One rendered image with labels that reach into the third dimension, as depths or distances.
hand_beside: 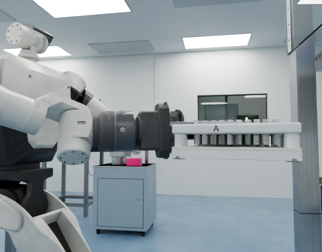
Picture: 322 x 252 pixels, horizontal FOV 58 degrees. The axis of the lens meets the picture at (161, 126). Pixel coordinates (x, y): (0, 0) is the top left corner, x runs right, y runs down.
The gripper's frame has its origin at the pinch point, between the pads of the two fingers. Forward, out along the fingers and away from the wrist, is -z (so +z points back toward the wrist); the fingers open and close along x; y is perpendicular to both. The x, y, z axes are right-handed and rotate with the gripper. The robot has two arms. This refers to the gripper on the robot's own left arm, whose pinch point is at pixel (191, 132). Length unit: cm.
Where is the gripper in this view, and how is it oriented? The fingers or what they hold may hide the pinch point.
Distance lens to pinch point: 77.7
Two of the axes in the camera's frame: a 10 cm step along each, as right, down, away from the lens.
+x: 0.3, 10.0, -0.7
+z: -8.8, 0.6, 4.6
